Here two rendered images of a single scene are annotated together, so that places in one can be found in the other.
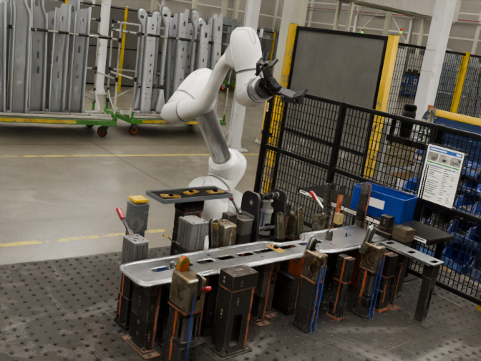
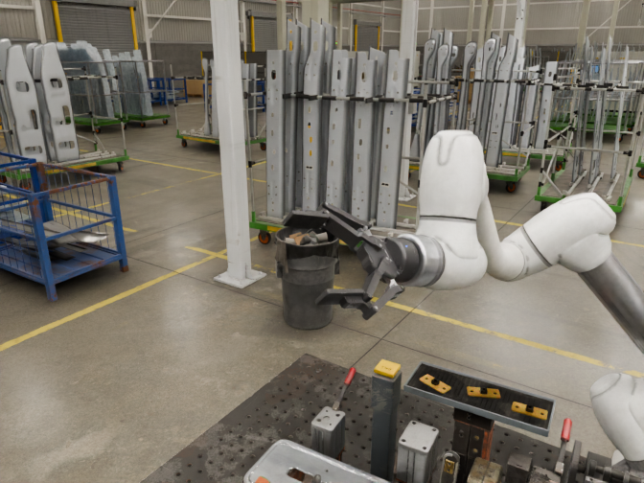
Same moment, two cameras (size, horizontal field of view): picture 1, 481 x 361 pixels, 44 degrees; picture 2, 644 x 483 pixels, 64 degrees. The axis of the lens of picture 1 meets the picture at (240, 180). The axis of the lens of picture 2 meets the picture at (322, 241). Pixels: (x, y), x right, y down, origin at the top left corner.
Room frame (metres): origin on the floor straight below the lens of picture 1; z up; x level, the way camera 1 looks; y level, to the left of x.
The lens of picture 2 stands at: (1.74, -0.76, 2.02)
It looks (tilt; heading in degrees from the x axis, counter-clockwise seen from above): 20 degrees down; 72
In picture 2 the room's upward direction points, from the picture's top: straight up
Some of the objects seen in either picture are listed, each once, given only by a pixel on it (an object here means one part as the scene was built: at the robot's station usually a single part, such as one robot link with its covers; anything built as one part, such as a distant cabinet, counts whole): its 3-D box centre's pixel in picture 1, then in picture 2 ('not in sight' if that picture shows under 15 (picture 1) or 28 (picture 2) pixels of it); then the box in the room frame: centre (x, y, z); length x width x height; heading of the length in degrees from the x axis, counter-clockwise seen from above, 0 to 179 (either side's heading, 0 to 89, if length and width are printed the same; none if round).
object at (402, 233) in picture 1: (397, 261); not in sight; (2.80, -0.83, 0.88); 0.08 x 0.08 x 0.36; 42
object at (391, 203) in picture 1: (383, 202); not in sight; (3.10, -0.77, 1.10); 0.30 x 0.17 x 0.13; 52
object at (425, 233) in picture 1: (369, 212); not in sight; (3.15, -0.72, 1.02); 0.90 x 0.22 x 0.03; 42
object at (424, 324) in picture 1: (425, 293); not in sight; (2.53, -0.90, 0.84); 0.11 x 0.06 x 0.29; 42
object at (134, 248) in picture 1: (131, 281); (328, 468); (2.13, 0.36, 0.88); 0.11 x 0.10 x 0.36; 42
